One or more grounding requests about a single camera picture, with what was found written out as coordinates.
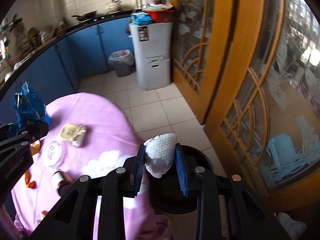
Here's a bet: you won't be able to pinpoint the wooden glass door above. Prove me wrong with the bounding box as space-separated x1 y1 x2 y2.
171 0 319 212

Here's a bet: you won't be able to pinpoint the white drawer cabinet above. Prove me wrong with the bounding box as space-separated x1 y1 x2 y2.
129 22 172 90

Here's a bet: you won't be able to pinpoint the blue package on cabinet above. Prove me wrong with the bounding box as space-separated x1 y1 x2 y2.
131 11 153 25

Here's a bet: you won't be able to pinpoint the black round trash bin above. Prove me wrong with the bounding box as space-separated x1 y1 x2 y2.
147 143 213 215

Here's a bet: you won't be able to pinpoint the red basket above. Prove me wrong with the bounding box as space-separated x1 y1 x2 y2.
145 10 174 23

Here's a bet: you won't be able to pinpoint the orange peel strip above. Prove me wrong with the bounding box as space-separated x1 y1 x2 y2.
24 140 41 189

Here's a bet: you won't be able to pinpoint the brown medicine bottle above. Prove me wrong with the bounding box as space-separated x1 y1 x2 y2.
51 170 72 197

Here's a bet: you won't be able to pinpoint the clear plastic round lid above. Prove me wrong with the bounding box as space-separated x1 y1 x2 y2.
44 141 67 168

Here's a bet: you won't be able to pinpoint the grey trash bin with bag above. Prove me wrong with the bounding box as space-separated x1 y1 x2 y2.
108 50 135 77

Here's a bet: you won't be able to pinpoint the blue foil snack wrapper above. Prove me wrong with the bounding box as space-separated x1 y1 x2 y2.
12 82 52 131

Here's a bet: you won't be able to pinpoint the white paper towel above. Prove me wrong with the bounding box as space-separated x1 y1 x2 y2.
143 133 177 178

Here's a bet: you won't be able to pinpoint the black wok pan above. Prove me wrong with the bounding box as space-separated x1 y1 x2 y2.
72 10 97 22

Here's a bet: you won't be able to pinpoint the blue kitchen cabinets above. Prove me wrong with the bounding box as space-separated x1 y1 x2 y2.
1 12 133 124

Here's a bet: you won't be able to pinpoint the orange white crushed carton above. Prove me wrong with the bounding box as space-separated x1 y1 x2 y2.
37 210 48 224

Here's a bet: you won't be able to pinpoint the beige tissue pack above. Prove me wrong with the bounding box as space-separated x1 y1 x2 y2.
59 124 86 147

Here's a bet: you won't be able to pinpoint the white cooking pot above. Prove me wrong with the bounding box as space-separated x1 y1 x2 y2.
105 0 122 14

